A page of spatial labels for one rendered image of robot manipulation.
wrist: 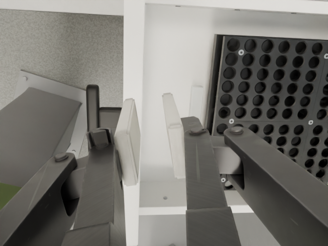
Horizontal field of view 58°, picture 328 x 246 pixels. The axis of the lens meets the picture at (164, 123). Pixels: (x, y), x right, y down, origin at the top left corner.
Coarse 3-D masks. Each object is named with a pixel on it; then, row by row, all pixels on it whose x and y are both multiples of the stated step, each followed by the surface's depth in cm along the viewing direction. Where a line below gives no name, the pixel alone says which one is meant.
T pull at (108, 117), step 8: (88, 88) 28; (96, 88) 28; (88, 96) 28; (96, 96) 29; (88, 104) 29; (96, 104) 29; (88, 112) 29; (96, 112) 29; (104, 112) 29; (112, 112) 29; (120, 112) 29; (88, 120) 29; (96, 120) 29; (104, 120) 30; (112, 120) 30; (88, 128) 30; (88, 152) 31
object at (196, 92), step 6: (192, 90) 36; (198, 90) 36; (192, 96) 36; (198, 96) 36; (192, 102) 37; (198, 102) 37; (192, 108) 37; (198, 108) 37; (192, 114) 37; (198, 114) 37
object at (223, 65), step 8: (224, 40) 29; (240, 40) 29; (224, 48) 29; (240, 48) 30; (224, 56) 30; (240, 56) 30; (224, 64) 30; (232, 64) 30; (224, 80) 31; (232, 80) 31; (232, 88) 31; (216, 96) 32; (232, 96) 31; (216, 104) 32; (224, 104) 32; (232, 104) 32; (216, 112) 32; (232, 112) 32; (216, 120) 32; (224, 120) 32; (216, 128) 32
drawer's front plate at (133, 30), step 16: (128, 0) 24; (144, 0) 25; (128, 16) 25; (128, 32) 25; (128, 48) 26; (128, 64) 26; (128, 80) 27; (128, 96) 27; (128, 192) 31; (128, 208) 31; (128, 224) 32; (128, 240) 33
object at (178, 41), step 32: (160, 0) 28; (192, 0) 28; (224, 0) 28; (256, 0) 29; (288, 0) 29; (320, 0) 31; (160, 32) 34; (192, 32) 35; (224, 32) 35; (256, 32) 36; (288, 32) 36; (320, 32) 36; (160, 64) 36; (192, 64) 36; (160, 96) 37; (160, 128) 39; (160, 160) 40; (160, 192) 39
